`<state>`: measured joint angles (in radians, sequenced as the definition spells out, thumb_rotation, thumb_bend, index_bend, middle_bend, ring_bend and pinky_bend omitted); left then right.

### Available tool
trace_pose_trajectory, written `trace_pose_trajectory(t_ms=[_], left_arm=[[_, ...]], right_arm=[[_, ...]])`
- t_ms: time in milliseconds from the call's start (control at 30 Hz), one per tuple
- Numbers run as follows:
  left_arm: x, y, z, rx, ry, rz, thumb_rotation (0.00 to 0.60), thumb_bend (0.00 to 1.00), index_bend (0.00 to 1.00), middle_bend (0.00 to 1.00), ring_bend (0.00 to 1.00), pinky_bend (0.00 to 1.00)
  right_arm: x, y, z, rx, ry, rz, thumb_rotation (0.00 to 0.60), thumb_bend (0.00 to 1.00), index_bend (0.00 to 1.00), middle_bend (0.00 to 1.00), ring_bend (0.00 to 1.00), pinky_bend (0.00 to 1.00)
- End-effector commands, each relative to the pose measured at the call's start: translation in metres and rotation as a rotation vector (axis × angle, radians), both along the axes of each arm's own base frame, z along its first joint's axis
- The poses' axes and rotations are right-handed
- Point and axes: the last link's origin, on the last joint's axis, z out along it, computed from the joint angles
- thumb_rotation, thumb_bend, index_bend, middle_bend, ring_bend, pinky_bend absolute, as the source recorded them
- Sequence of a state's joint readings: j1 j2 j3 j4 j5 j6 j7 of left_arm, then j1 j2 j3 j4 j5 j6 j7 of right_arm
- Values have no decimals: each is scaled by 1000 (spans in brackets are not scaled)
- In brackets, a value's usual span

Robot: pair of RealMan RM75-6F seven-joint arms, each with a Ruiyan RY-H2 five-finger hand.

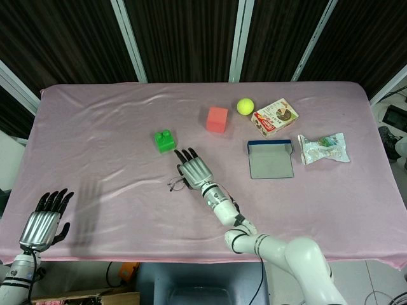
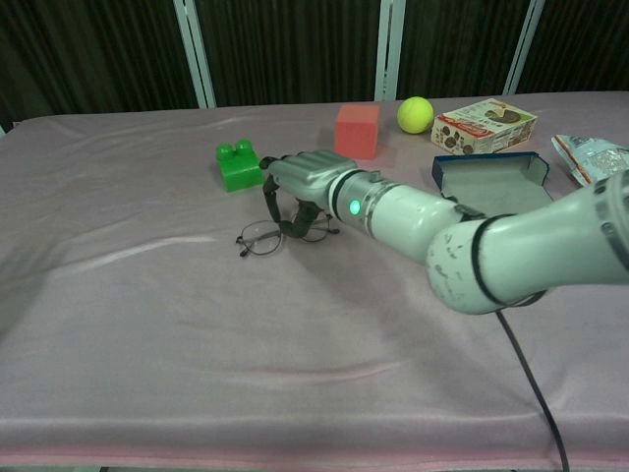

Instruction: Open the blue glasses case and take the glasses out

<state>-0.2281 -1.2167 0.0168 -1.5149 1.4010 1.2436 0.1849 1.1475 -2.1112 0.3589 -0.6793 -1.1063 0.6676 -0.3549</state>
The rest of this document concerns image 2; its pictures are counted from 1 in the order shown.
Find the green toy building brick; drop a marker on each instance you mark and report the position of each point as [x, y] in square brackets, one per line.
[241, 169]

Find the cookie snack carton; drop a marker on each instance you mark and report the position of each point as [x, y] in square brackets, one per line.
[481, 128]

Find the coral red foam cube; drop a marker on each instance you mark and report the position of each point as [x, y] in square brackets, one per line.
[356, 133]

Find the yellow tennis ball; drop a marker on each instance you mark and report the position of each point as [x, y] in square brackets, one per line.
[413, 115]

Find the wire-rimmed eyeglasses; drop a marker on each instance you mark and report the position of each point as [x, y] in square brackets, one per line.
[244, 240]

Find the white partition post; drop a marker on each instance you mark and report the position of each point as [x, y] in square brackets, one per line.
[389, 49]
[523, 44]
[196, 54]

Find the blue glasses case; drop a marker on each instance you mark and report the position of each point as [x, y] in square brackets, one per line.
[486, 182]

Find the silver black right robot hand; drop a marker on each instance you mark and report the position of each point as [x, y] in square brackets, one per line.
[309, 172]

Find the clear crinkled snack bag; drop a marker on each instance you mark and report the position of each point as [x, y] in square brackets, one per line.
[589, 157]

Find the dark pleated curtain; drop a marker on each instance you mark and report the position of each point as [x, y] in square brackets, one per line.
[295, 49]

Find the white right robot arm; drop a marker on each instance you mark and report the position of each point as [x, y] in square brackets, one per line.
[442, 231]

